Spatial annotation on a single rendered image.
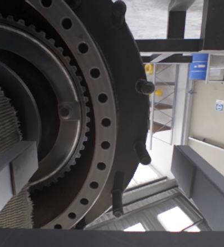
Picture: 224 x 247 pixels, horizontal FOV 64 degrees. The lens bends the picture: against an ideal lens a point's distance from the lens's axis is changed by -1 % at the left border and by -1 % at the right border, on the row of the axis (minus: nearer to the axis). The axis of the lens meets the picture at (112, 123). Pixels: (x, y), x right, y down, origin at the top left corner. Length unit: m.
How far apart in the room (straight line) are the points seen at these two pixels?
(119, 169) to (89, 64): 0.18
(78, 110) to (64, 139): 0.06
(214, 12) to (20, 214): 1.28
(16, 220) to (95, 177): 0.11
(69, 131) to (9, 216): 0.15
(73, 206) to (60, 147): 0.11
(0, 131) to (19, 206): 0.11
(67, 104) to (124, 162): 0.14
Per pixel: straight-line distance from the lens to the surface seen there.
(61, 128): 0.33
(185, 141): 7.79
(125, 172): 0.32
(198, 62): 6.47
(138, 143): 0.29
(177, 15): 2.40
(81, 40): 0.22
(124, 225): 7.30
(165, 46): 1.27
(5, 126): 0.23
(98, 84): 0.21
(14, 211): 0.28
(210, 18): 1.30
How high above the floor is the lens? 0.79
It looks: 15 degrees up
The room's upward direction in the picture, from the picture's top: 180 degrees counter-clockwise
